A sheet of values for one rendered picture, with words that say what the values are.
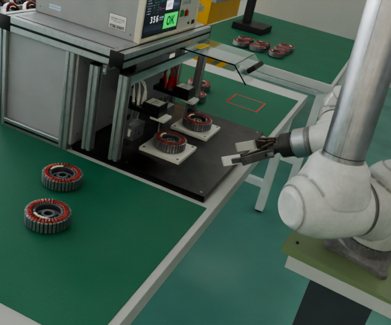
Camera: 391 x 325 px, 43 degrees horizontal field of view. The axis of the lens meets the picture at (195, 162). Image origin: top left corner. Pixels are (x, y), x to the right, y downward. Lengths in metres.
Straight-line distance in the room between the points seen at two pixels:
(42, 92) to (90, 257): 0.64
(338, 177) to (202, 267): 1.38
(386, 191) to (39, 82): 1.06
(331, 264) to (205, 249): 1.28
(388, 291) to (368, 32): 0.65
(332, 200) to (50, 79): 0.92
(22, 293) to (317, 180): 0.69
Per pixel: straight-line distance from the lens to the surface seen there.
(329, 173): 1.16
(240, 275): 2.46
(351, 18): 6.80
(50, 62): 1.58
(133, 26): 1.54
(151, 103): 1.63
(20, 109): 1.71
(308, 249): 1.36
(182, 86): 1.85
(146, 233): 1.29
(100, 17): 1.60
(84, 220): 1.30
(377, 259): 1.41
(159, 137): 1.65
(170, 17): 1.70
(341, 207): 1.18
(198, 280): 2.36
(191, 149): 1.69
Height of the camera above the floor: 1.51
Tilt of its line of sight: 27 degrees down
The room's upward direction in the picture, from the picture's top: 13 degrees clockwise
